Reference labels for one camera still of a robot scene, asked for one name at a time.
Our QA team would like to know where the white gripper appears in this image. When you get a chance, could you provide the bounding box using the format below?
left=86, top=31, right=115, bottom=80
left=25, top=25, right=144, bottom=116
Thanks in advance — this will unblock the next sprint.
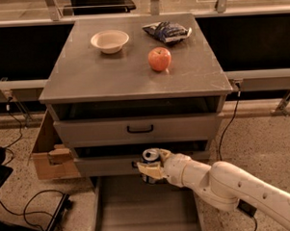
left=137, top=148, right=192, bottom=188

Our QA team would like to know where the blue pepsi can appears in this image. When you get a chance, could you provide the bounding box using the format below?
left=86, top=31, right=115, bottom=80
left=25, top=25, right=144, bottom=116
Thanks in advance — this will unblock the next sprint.
left=141, top=148, right=161, bottom=184

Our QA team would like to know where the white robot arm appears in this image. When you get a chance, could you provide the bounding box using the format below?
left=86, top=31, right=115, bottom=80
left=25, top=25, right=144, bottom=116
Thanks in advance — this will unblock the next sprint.
left=137, top=148, right=290, bottom=231

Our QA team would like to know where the open bottom grey drawer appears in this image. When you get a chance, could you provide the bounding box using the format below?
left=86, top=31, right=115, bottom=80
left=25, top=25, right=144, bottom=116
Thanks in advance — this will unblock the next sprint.
left=93, top=174, right=202, bottom=231

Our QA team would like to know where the middle grey drawer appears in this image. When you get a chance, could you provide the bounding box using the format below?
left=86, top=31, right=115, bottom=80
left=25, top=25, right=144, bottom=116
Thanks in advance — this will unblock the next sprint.
left=72, top=149, right=212, bottom=178

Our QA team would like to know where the grey drawer cabinet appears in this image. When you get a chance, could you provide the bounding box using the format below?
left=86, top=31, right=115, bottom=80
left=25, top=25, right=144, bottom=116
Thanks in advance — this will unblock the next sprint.
left=35, top=11, right=238, bottom=191

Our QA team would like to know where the top grey drawer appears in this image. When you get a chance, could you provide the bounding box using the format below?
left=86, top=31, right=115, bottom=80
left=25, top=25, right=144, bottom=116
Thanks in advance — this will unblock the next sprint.
left=54, top=114, right=223, bottom=147

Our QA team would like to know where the black power adapter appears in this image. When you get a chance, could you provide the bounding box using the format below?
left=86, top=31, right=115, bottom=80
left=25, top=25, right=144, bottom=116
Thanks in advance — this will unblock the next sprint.
left=238, top=200, right=257, bottom=217

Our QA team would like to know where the red apple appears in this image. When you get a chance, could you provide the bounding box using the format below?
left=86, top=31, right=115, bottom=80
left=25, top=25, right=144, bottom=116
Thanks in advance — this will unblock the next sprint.
left=148, top=47, right=171, bottom=71

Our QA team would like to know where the brown cardboard box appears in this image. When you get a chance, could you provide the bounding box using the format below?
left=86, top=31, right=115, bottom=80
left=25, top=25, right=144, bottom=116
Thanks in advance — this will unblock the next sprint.
left=31, top=111, right=80, bottom=180

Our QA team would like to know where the white paper bowl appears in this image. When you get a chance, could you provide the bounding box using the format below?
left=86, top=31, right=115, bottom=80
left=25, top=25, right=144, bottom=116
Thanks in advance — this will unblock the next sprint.
left=91, top=30, right=129, bottom=55

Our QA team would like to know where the blue chip bag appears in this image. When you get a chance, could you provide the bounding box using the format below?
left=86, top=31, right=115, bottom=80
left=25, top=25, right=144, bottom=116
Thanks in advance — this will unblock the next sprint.
left=143, top=21, right=193, bottom=45

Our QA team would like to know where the black stand base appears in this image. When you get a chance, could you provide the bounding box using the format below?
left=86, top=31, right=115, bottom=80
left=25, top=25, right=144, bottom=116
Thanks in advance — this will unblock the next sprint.
left=0, top=192, right=72, bottom=231

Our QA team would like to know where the black chair background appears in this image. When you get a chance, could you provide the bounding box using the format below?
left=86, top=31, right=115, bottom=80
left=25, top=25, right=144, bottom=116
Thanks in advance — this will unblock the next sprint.
left=64, top=0, right=137, bottom=15

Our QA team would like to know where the black power cable right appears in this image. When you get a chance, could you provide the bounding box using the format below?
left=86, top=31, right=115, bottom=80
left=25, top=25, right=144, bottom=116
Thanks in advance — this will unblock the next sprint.
left=214, top=82, right=258, bottom=231

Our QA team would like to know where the black cable left floor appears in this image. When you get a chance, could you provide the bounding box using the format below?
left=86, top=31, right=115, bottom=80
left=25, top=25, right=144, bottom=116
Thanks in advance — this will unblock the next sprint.
left=0, top=189, right=68, bottom=231

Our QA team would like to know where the black wall cable left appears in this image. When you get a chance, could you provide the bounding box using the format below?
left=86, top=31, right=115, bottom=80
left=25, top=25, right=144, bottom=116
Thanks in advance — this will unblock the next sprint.
left=0, top=95, right=26, bottom=166

